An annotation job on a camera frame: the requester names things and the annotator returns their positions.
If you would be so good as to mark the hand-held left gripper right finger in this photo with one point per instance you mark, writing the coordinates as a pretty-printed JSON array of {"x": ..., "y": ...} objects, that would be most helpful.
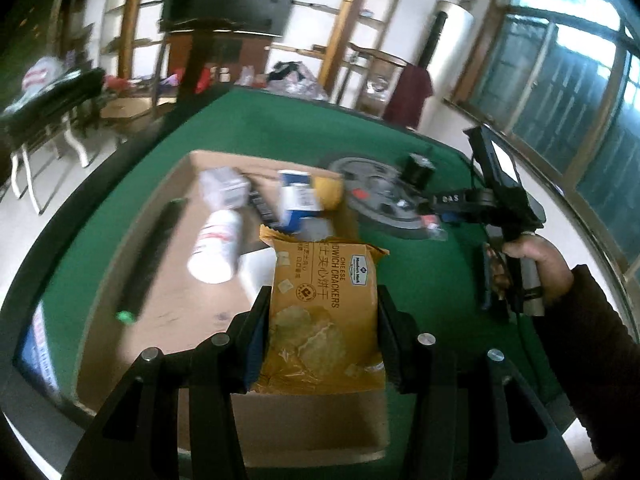
[{"x": 387, "y": 330}]

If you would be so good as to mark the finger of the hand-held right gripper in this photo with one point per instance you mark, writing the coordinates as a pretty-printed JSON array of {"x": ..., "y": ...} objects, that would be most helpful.
[{"x": 450, "y": 216}]

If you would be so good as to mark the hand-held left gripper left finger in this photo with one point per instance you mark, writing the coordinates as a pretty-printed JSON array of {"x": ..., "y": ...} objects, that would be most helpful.
[{"x": 256, "y": 342}]

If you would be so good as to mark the yellow cracker packet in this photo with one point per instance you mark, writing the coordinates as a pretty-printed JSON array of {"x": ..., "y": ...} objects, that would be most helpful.
[{"x": 320, "y": 320}]

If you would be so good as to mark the grey medicine box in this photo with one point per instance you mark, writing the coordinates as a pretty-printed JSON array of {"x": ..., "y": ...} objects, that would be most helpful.
[{"x": 257, "y": 272}]

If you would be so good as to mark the cardboard box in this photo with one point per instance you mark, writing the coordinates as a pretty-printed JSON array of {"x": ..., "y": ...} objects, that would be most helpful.
[
  {"x": 125, "y": 108},
  {"x": 165, "y": 300}
]

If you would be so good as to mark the person's right forearm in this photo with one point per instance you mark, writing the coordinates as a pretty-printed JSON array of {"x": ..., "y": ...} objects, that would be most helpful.
[{"x": 595, "y": 350}]

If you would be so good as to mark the person's right hand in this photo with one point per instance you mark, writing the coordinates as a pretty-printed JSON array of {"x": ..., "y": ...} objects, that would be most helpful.
[{"x": 550, "y": 265}]

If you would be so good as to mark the small red white packet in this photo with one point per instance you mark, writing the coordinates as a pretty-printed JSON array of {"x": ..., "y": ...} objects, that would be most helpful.
[{"x": 434, "y": 227}]

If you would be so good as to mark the black cylinder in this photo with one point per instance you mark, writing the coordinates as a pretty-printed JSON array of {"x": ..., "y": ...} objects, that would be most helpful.
[{"x": 417, "y": 170}]

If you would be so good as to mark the white plastic bottle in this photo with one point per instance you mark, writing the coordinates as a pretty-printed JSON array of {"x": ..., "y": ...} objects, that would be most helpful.
[{"x": 216, "y": 247}]

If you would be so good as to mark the yellow tape roll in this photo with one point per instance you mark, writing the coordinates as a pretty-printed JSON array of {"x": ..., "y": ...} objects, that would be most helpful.
[{"x": 331, "y": 192}]

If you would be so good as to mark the small grey packet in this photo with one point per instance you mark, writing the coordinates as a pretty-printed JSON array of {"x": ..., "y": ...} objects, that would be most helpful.
[{"x": 317, "y": 227}]

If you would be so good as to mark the dark red cloth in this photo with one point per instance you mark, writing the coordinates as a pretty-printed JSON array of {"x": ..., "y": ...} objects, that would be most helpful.
[{"x": 407, "y": 95}]

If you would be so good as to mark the wooden framed window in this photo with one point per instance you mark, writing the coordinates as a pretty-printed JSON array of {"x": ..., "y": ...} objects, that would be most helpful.
[{"x": 565, "y": 80}]

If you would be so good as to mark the black pen with green cap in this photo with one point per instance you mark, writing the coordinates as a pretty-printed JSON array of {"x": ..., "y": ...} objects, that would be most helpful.
[{"x": 150, "y": 260}]

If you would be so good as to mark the small black box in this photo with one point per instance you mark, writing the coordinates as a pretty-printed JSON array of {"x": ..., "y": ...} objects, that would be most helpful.
[{"x": 262, "y": 207}]

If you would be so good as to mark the blue and white box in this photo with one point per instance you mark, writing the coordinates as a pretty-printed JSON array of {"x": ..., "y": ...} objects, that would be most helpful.
[{"x": 297, "y": 200}]

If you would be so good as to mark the wooden chair with glass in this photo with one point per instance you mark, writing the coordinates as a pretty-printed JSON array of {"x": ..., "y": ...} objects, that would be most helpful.
[{"x": 377, "y": 80}]

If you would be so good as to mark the silver standing air conditioner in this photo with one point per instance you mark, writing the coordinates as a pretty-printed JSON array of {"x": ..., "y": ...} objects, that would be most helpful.
[{"x": 450, "y": 50}]

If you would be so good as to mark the clear plastic packet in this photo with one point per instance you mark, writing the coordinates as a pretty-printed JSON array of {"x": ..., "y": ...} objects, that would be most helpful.
[{"x": 222, "y": 187}]

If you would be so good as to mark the clear bag with dark cloth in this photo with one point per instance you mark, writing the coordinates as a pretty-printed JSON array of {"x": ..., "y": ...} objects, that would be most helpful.
[{"x": 297, "y": 80}]

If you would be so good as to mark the wooden shelf unit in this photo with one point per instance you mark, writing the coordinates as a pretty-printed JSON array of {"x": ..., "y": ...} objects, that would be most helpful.
[{"x": 360, "y": 10}]

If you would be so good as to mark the flat cardboard box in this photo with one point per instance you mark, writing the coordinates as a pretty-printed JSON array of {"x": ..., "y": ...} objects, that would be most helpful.
[{"x": 125, "y": 108}]

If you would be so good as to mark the dark wooden chair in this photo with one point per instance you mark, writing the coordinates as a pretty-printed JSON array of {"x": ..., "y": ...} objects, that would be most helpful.
[{"x": 197, "y": 60}]

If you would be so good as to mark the black television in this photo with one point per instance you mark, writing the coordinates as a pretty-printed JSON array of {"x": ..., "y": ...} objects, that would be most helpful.
[{"x": 230, "y": 0}]

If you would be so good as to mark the black folding table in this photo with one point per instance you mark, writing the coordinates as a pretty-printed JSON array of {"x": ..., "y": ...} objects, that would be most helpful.
[{"x": 50, "y": 97}]

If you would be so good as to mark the white plastic bag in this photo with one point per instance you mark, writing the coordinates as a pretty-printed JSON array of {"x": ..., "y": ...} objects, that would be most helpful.
[{"x": 42, "y": 74}]

